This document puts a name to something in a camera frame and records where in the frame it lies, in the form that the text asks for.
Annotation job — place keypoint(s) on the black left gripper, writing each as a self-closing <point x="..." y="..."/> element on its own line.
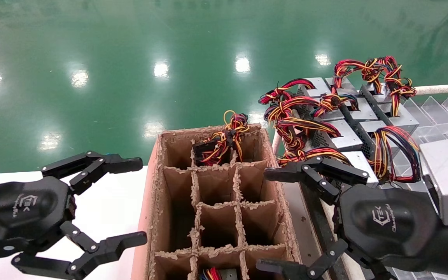
<point x="21" y="214"/>

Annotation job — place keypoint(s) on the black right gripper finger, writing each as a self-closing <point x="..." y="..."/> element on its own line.
<point x="286" y="270"/>
<point x="286" y="173"/>

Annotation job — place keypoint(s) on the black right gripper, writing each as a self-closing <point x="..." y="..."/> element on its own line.
<point x="391" y="221"/>

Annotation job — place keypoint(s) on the black foam strip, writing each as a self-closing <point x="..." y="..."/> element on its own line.
<point x="317" y="229"/>

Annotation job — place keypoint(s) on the cardboard divider grid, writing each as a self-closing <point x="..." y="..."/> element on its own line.
<point x="218" y="182"/>

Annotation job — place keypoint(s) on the clear acrylic compartment tray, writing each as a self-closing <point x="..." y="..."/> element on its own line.
<point x="441" y="109"/>

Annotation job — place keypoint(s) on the brown cardboard box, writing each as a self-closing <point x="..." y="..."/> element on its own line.
<point x="146" y="233"/>

